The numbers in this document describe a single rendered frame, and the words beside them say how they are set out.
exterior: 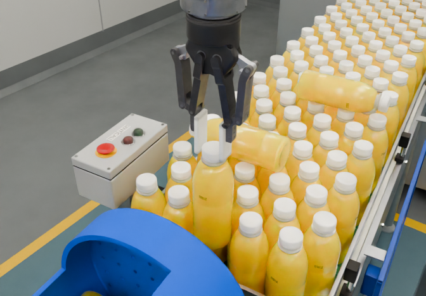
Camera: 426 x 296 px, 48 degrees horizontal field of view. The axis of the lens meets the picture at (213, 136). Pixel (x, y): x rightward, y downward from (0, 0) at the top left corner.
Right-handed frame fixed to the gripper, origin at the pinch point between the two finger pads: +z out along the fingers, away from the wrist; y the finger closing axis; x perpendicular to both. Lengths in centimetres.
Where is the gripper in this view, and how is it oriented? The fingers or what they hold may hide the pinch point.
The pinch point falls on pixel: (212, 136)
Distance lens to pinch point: 74.7
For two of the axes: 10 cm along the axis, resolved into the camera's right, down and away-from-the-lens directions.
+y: 8.7, 2.8, -4.1
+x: 5.0, -4.8, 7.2
